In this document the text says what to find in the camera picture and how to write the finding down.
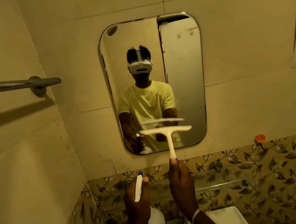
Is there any person's left hand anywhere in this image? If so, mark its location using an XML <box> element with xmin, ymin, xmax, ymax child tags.
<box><xmin>121</xmin><ymin>176</ymin><xmax>155</xmax><ymax>224</ymax></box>

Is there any person's right hand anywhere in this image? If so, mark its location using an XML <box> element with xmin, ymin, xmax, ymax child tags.
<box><xmin>166</xmin><ymin>156</ymin><xmax>201</xmax><ymax>222</ymax></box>

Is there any white spray bottle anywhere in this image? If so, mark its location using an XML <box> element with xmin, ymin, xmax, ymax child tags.
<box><xmin>131</xmin><ymin>169</ymin><xmax>167</xmax><ymax>224</ymax></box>

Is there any white window squeegee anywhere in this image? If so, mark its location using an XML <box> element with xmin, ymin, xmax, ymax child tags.
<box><xmin>139</xmin><ymin>123</ymin><xmax>196</xmax><ymax>164</ymax></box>

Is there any white toilet tank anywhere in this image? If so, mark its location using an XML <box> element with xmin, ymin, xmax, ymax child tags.
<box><xmin>166</xmin><ymin>204</ymin><xmax>252</xmax><ymax>224</ymax></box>

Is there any metal towel bar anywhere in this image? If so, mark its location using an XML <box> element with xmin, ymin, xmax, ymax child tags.
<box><xmin>0</xmin><ymin>71</ymin><xmax>64</xmax><ymax>103</ymax></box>

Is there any silver wrist bracelet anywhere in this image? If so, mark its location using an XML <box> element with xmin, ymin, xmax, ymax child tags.
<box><xmin>190</xmin><ymin>208</ymin><xmax>203</xmax><ymax>224</ymax></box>

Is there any rounded wall mirror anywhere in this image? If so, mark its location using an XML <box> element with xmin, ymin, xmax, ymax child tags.
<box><xmin>96</xmin><ymin>10</ymin><xmax>216</xmax><ymax>159</ymax></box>

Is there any orange wall hook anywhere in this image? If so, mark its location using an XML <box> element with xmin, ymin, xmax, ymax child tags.
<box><xmin>253</xmin><ymin>133</ymin><xmax>268</xmax><ymax>152</ymax></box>

